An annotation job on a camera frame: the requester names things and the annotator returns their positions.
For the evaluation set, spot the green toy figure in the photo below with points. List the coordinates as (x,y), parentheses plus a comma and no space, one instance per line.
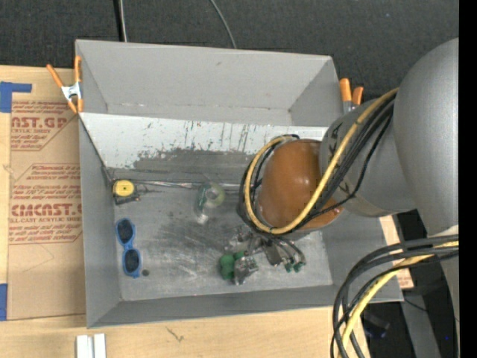
(226,264)

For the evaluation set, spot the yellow and black tape measure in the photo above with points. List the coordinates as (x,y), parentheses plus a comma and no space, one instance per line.
(123,188)

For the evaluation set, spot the brown cardboard board, red print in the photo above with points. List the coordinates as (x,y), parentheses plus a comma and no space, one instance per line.
(44,237)

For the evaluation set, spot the grey metal bin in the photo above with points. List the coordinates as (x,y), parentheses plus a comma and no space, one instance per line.
(167,88)

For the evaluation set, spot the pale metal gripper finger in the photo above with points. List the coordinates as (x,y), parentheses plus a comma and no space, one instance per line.
(247,266)
(242,241)

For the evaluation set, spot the blue sunglasses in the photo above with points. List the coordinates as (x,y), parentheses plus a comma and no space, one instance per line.
(130,261)

